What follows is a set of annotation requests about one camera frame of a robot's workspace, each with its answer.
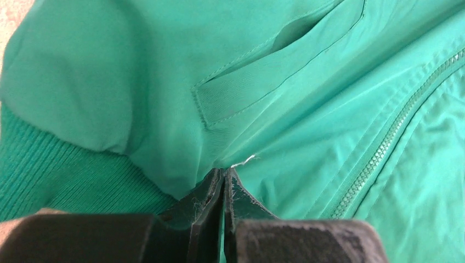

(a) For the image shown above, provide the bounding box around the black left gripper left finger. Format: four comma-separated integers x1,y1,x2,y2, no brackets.
1,169,224,262

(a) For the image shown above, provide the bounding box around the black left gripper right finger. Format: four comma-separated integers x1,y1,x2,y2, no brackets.
224,168,388,262

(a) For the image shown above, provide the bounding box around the green zip-up jacket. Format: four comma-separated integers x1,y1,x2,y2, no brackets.
1,1,464,262

